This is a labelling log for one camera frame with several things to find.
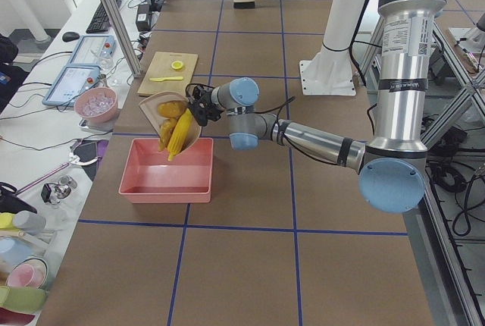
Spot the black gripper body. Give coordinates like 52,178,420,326
185,83,222,121

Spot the yellow toy corn cob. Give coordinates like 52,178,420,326
167,108,193,161

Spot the brown toy potato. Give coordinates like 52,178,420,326
157,101,186,118

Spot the tan toy ginger root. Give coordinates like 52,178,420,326
158,118,178,151

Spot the beige dustpan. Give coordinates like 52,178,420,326
139,92,202,152

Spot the beige hand brush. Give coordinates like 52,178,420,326
233,0,259,9

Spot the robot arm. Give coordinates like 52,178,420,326
185,0,446,213

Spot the pink plastic bin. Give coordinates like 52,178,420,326
118,138,214,204

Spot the yellow plastic knife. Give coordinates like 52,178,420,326
149,76,184,83

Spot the bamboo cutting board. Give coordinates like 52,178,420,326
137,52,198,96

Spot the yellow toy lemon slice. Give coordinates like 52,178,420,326
171,60,185,71

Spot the digital kitchen scale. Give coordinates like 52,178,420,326
78,110,120,133

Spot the black power adapter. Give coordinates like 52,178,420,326
136,4,152,32

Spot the pink bowl of clear pieces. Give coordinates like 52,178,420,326
74,87,118,124

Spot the far blue teach pendant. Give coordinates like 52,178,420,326
68,34,116,65

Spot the blue teach pendant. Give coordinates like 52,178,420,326
42,64,101,106
68,34,116,65

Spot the black keyboard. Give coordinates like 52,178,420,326
86,3,111,34

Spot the near blue teach pendant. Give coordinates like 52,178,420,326
42,64,101,106

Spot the black computer mouse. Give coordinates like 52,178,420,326
61,31,80,42

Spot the person in black clothing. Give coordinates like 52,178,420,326
1,35,28,111

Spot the grey cup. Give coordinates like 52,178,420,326
12,211,46,234

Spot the pink cup in stack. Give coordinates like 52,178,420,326
6,259,48,288

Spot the green cup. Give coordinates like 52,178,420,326
1,286,47,314

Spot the aluminium frame post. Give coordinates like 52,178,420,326
100,0,142,78

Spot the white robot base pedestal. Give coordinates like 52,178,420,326
299,0,365,96

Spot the aluminium frame rail right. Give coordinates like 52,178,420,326
374,18,485,326

